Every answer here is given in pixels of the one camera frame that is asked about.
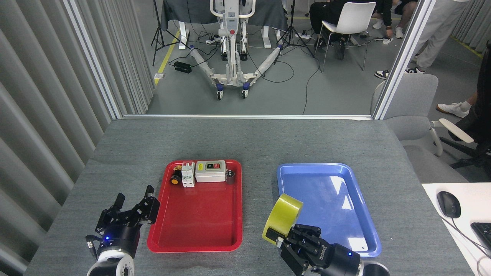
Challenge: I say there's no white desk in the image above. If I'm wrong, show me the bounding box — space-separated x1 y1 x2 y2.
421 182 491 276

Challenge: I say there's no white circuit breaker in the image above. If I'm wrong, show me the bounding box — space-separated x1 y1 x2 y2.
181 161 195 188

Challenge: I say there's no blue plastic tray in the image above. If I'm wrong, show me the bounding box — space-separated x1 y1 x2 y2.
277 163 382 258

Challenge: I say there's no black floor cable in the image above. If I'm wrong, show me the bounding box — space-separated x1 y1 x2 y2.
302 65 321 115
245 50 295 84

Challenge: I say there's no table with dark cloth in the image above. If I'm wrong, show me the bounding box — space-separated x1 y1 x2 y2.
160 0 289 49

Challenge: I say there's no grey office chair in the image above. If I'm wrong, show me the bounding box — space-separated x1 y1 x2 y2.
370 73 476 184

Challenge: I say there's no black mouse cable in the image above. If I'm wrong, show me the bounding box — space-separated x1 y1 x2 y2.
441 217 491 258

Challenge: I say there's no silver frame rail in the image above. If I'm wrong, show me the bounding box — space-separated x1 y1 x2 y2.
122 114 372 120

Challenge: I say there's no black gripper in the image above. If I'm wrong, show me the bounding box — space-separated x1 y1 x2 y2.
266 224 363 276
95 185 160 257

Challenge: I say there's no person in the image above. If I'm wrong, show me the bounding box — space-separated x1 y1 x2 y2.
373 0 419 39
375 0 470 80
309 0 392 60
437 40 491 169

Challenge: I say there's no yellow tape roll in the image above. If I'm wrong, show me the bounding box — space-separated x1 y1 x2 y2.
262 194 303 245

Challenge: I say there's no white stand on wheels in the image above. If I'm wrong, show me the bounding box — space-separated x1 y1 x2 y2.
189 0 284 100

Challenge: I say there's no white plastic chair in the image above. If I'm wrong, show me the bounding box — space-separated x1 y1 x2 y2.
320 2 377 73

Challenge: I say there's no black tripod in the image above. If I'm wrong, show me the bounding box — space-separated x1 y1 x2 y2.
274 0 323 73
151 0 191 66

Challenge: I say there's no black chair base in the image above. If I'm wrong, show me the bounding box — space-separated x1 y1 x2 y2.
439 136 491 169

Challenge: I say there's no grey push button switch box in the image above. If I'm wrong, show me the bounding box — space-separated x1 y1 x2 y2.
195 160 226 183

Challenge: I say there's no black keyboard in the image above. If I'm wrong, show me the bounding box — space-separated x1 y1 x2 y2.
470 222 491 250

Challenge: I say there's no black computer mouse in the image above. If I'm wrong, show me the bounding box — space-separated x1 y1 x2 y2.
437 191 461 219

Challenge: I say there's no red plastic tray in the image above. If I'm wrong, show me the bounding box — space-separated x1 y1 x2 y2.
147 159 242 253

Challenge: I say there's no silver frame post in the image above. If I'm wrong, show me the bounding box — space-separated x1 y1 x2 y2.
372 0 438 120
63 0 123 119

